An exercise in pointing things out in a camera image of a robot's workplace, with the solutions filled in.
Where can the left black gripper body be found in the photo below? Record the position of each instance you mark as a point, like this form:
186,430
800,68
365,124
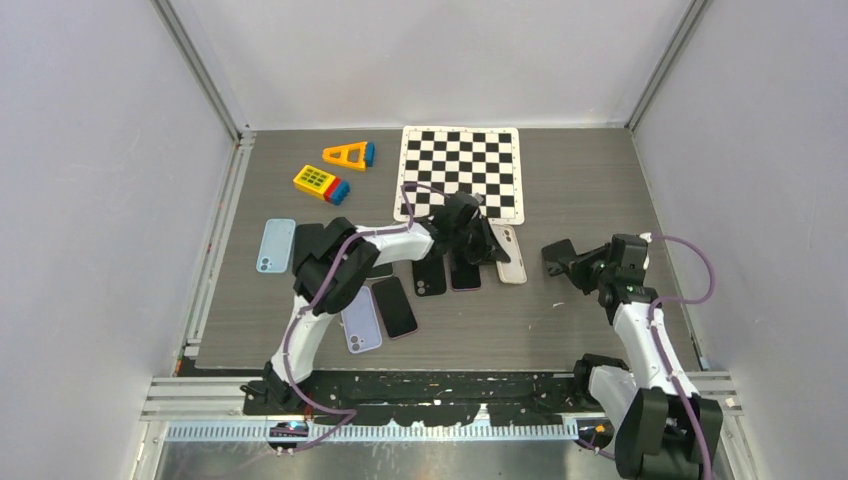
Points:
470,240

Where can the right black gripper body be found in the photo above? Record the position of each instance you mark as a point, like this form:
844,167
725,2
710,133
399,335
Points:
587,270

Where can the cream phone case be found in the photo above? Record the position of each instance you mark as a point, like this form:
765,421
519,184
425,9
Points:
512,272

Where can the purple edged bare phone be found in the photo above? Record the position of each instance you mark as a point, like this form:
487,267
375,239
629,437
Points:
464,276

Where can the white edged bare phone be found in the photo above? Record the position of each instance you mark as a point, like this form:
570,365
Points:
381,272

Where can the pink edged bare phone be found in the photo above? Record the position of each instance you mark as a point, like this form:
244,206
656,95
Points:
395,310

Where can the lavender phone case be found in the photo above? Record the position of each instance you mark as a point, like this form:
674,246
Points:
361,324

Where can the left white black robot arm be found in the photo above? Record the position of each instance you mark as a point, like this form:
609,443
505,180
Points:
336,264

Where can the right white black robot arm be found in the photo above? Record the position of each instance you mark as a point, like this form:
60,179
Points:
664,428

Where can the black phone on table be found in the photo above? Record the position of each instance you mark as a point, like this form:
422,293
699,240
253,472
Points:
304,237

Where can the black white checkerboard mat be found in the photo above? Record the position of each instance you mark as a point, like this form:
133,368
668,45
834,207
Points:
438,160

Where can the orange triangle toy block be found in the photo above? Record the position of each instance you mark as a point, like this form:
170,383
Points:
358,156

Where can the yellow red blue toy block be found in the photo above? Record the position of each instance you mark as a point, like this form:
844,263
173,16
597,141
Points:
322,185

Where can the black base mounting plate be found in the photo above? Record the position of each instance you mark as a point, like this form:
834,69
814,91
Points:
435,398

